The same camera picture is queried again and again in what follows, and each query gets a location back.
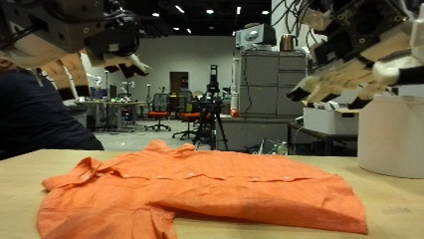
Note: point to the long background desk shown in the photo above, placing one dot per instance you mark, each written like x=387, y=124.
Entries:
x=111, y=103

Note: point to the grey boxy monitor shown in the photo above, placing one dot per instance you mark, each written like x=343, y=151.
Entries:
x=256, y=35

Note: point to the white storage box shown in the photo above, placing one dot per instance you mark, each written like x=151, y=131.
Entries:
x=327, y=121

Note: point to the black camera tripod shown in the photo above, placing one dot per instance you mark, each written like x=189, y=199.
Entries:
x=213, y=86

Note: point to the person in dark blue top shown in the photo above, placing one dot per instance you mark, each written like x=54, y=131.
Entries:
x=35, y=116

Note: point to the orange button shirt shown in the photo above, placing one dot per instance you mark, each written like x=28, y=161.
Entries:
x=221, y=186

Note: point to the orange seat office chair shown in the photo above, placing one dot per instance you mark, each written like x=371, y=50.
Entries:
x=191, y=116
x=159, y=114

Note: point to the dark side table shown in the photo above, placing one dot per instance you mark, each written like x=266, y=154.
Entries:
x=318, y=132

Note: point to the green plastic bottle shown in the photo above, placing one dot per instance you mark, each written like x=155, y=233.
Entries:
x=282, y=148

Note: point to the copper kettle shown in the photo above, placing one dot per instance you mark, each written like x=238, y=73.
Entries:
x=288, y=43

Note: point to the grey metal cabinet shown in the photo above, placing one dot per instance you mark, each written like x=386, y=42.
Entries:
x=261, y=86

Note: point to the brown door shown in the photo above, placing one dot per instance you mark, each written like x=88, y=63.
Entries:
x=177, y=83

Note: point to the white cylindrical plant pot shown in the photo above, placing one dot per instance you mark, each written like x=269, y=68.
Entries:
x=393, y=139

